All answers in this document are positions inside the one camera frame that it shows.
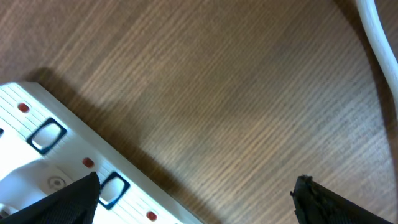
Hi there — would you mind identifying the white power strip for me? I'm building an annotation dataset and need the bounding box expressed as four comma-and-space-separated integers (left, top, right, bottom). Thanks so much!
1, 82, 199, 223

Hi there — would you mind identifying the white USB charger adapter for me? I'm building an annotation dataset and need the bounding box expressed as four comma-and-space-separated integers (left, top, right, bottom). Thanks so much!
1, 160, 73, 215

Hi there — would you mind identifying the white power strip cord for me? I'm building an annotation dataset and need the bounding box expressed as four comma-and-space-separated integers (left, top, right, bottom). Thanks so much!
355, 0, 398, 119

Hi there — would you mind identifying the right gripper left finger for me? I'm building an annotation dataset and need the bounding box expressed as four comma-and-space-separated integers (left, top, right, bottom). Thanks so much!
1, 172, 100, 224

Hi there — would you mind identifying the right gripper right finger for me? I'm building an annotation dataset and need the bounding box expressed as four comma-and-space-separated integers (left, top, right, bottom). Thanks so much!
290, 175, 392, 224

